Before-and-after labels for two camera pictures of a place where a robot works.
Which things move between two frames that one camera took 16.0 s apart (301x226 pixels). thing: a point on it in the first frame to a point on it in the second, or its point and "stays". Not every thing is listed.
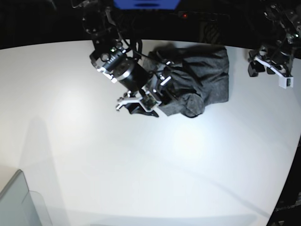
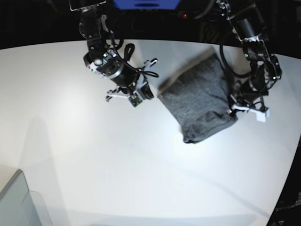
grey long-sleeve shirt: (199, 74) to (199, 99)
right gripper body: (281, 62) to (244, 97)
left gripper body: (153, 90) to (127, 81)
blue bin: (147, 4) stays
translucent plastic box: (20, 206) stays
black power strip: (200, 15) stays
